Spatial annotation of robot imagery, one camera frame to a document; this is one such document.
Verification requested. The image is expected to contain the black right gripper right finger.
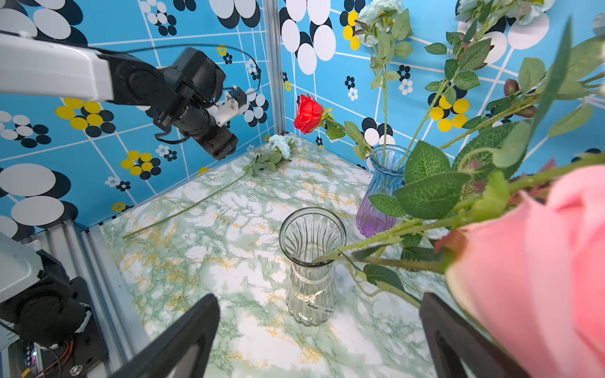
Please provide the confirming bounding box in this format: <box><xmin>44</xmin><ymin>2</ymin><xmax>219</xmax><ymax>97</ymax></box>
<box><xmin>419</xmin><ymin>292</ymin><xmax>529</xmax><ymax>377</ymax></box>

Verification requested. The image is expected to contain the purple blue glass vase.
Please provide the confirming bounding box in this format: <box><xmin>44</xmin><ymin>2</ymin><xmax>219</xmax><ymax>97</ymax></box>
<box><xmin>356</xmin><ymin>144</ymin><xmax>406</xmax><ymax>238</ymax></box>

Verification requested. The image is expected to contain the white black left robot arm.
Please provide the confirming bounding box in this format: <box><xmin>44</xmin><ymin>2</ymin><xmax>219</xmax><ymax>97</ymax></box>
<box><xmin>1</xmin><ymin>32</ymin><xmax>247</xmax><ymax>377</ymax></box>

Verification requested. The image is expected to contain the light blue peony stem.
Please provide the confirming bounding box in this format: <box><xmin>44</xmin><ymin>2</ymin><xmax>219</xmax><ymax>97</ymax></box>
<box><xmin>315</xmin><ymin>28</ymin><xmax>604</xmax><ymax>306</ymax></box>

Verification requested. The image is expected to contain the clear ribbed glass vase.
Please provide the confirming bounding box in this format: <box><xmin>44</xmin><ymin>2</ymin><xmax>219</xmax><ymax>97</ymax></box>
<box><xmin>278</xmin><ymin>207</ymin><xmax>347</xmax><ymax>326</ymax></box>

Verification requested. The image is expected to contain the white blue flower bunch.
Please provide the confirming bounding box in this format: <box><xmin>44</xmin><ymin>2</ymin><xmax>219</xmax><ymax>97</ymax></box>
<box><xmin>340</xmin><ymin>1</ymin><xmax>604</xmax><ymax>148</ymax></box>

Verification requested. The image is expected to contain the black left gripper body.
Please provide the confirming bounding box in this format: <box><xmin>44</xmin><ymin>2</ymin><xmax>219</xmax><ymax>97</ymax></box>
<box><xmin>172</xmin><ymin>106</ymin><xmax>239</xmax><ymax>161</ymax></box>

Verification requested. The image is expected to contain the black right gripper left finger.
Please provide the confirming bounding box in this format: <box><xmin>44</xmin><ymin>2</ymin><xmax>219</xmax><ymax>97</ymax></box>
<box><xmin>112</xmin><ymin>294</ymin><xmax>220</xmax><ymax>377</ymax></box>

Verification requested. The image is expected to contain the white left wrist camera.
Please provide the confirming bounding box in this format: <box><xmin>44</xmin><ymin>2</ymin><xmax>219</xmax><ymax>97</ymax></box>
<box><xmin>206</xmin><ymin>87</ymin><xmax>248</xmax><ymax>127</ymax></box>

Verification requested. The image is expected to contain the red rose stem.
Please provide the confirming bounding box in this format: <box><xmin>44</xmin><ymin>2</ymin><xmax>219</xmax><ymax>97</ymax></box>
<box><xmin>294</xmin><ymin>95</ymin><xmax>375</xmax><ymax>160</ymax></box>

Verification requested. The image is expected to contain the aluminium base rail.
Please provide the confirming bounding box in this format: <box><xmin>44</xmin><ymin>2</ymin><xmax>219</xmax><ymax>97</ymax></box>
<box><xmin>1</xmin><ymin>220</ymin><xmax>150</xmax><ymax>377</ymax></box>

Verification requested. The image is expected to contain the pink rose stem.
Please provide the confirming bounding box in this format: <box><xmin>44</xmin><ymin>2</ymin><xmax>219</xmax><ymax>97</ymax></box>
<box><xmin>340</xmin><ymin>157</ymin><xmax>604</xmax><ymax>377</ymax></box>

